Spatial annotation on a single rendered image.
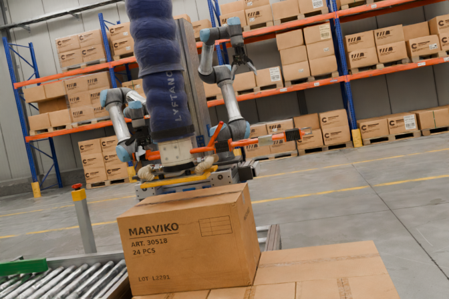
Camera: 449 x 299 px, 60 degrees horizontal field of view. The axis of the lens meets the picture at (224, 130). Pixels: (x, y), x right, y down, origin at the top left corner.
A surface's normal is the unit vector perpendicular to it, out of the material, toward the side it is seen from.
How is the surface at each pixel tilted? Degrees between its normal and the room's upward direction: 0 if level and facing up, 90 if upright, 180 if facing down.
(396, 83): 90
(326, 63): 88
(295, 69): 90
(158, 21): 73
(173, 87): 107
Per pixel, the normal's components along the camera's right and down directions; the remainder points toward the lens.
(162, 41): 0.43, -0.31
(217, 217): -0.19, 0.09
